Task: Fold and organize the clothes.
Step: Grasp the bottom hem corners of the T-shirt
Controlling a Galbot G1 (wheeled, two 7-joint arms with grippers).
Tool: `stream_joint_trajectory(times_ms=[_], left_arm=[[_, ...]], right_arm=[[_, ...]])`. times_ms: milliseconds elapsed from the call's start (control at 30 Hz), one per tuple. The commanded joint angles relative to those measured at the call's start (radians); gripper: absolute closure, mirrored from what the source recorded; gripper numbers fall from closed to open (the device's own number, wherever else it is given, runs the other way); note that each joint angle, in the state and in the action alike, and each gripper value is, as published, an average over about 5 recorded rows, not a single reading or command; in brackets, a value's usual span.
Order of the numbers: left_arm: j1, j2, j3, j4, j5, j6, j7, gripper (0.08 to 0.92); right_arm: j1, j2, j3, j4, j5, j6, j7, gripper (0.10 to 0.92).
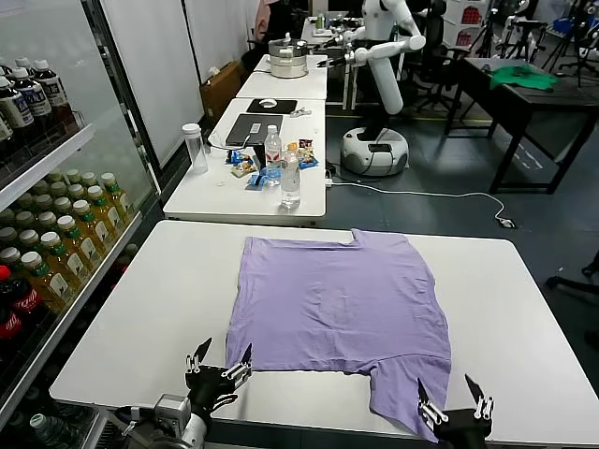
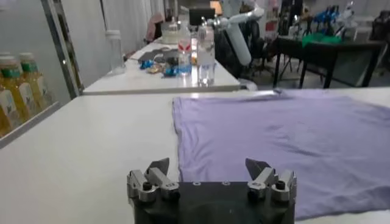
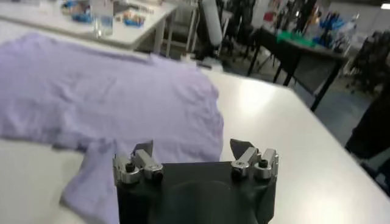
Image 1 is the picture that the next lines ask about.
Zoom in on white desk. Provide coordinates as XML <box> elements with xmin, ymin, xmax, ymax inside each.
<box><xmin>300</xmin><ymin>16</ymin><xmax>359</xmax><ymax>48</ymax></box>

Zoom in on white rectangular table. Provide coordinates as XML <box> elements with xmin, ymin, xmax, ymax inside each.
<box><xmin>162</xmin><ymin>97</ymin><xmax>328</xmax><ymax>224</ymax></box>
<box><xmin>237</xmin><ymin>53</ymin><xmax>329</xmax><ymax>102</ymax></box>

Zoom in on black office chair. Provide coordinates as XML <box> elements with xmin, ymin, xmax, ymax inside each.
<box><xmin>406</xmin><ymin>0</ymin><xmax>469</xmax><ymax>113</ymax></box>

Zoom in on white floor cable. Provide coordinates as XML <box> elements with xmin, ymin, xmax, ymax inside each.
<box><xmin>331</xmin><ymin>181</ymin><xmax>509</xmax><ymax>222</ymax></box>

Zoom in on green label water bottle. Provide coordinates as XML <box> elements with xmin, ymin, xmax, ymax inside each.
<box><xmin>29</xmin><ymin>413</ymin><xmax>79</xmax><ymax>449</ymax></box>

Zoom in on black metal table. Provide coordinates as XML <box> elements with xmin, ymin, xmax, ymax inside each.
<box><xmin>444</xmin><ymin>56</ymin><xmax>599</xmax><ymax>196</ymax></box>

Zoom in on white shelf red boxes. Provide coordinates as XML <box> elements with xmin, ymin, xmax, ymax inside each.
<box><xmin>442</xmin><ymin>0</ymin><xmax>488</xmax><ymax>48</ymax></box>

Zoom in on blue plastic bin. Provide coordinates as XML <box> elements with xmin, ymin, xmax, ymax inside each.
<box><xmin>547</xmin><ymin>18</ymin><xmax>576</xmax><ymax>37</ymax></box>

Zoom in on green cloth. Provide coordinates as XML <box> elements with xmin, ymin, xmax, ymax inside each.
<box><xmin>489</xmin><ymin>65</ymin><xmax>562</xmax><ymax>93</ymax></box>

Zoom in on clear tumbler white lid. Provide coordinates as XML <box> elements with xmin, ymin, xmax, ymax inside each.
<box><xmin>181</xmin><ymin>123</ymin><xmax>210</xmax><ymax>175</ymax></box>

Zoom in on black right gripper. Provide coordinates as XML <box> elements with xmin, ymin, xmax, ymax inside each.
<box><xmin>417</xmin><ymin>373</ymin><xmax>495</xmax><ymax>449</ymax></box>

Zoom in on clear plastic water bottle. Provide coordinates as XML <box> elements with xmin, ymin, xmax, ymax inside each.
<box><xmin>279</xmin><ymin>149</ymin><xmax>302</xmax><ymax>210</ymax></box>

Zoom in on white humanoid robot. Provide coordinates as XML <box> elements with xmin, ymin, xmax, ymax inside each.
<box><xmin>317</xmin><ymin>0</ymin><xmax>427</xmax><ymax>178</ymax></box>

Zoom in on white laptop cable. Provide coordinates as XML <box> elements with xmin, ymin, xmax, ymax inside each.
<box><xmin>208</xmin><ymin>133</ymin><xmax>254</xmax><ymax>152</ymax></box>

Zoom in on beige snack packet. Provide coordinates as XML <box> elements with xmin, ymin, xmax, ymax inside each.
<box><xmin>231</xmin><ymin>158</ymin><xmax>258</xmax><ymax>178</ymax></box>

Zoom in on black tripod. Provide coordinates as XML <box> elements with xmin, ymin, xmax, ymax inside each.
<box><xmin>467</xmin><ymin>8</ymin><xmax>500</xmax><ymax>60</ymax></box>
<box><xmin>542</xmin><ymin>13</ymin><xmax>584</xmax><ymax>76</ymax></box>

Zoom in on pink cloth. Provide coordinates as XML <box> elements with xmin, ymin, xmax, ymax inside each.
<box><xmin>255</xmin><ymin>0</ymin><xmax>278</xmax><ymax>41</ymax></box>

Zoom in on red label cola bottle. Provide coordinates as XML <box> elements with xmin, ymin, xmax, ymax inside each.
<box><xmin>0</xmin><ymin>298</ymin><xmax>24</xmax><ymax>340</ymax></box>
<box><xmin>0</xmin><ymin>265</ymin><xmax>42</xmax><ymax>328</ymax></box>

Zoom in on small white robot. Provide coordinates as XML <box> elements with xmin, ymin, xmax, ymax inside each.
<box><xmin>495</xmin><ymin>0</ymin><xmax>548</xmax><ymax>62</ymax></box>

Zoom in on dark grey laptop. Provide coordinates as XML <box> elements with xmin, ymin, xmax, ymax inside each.
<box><xmin>226</xmin><ymin>113</ymin><xmax>285</xmax><ymax>147</ymax></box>

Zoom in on cardboard box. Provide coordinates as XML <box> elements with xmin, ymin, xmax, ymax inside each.
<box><xmin>199</xmin><ymin>61</ymin><xmax>244</xmax><ymax>118</ymax></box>

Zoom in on black chair base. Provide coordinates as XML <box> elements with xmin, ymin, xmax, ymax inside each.
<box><xmin>546</xmin><ymin>252</ymin><xmax>599</xmax><ymax>294</ymax></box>

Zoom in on purple t-shirt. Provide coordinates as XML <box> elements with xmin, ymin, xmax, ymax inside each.
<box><xmin>224</xmin><ymin>227</ymin><xmax>453</xmax><ymax>443</ymax></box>

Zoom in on steel steamer pot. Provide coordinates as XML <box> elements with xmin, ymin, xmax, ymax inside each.
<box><xmin>267</xmin><ymin>33</ymin><xmax>310</xmax><ymax>80</ymax></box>

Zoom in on water bottle red label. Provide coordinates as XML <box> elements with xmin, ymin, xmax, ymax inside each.
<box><xmin>264</xmin><ymin>123</ymin><xmax>284</xmax><ymax>181</ymax></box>

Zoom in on black mouse pad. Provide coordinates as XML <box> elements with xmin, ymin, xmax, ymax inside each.
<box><xmin>246</xmin><ymin>97</ymin><xmax>299</xmax><ymax>113</ymax></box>

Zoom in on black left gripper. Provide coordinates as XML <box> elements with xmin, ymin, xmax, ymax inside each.
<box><xmin>184</xmin><ymin>337</ymin><xmax>254</xmax><ymax>415</ymax></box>

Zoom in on white drink shelf rack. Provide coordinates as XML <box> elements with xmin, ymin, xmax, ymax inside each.
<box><xmin>0</xmin><ymin>0</ymin><xmax>165</xmax><ymax>422</ymax></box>

